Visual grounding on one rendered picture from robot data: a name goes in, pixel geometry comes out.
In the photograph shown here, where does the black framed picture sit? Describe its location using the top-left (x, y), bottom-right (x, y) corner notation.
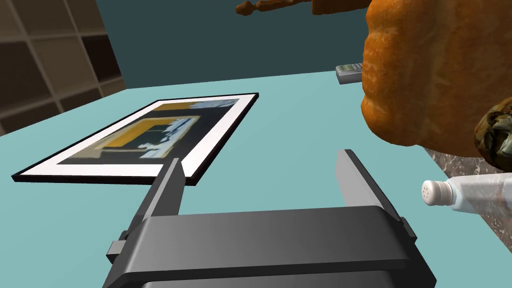
top-left (11, 92), bottom-right (260, 187)

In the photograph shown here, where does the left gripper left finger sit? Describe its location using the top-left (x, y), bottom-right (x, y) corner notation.
top-left (131, 157), bottom-right (187, 219)

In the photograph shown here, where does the grey remote control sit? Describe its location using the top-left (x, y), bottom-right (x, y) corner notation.
top-left (335, 62), bottom-right (364, 85)

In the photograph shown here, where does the clear salt shaker white cap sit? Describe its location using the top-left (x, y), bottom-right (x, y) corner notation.
top-left (421, 172), bottom-right (512, 215)

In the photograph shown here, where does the dark mottled green-brown object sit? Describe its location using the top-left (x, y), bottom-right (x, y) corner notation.
top-left (474, 97), bottom-right (512, 172)

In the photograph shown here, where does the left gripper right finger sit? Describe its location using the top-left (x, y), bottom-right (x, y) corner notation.
top-left (335, 149), bottom-right (402, 222)

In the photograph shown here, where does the orange-brown bread loaf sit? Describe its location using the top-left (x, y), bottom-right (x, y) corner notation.
top-left (360, 0), bottom-right (512, 158)

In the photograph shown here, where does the brown wooden furniture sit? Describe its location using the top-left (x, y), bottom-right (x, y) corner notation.
top-left (235, 0), bottom-right (373, 17)

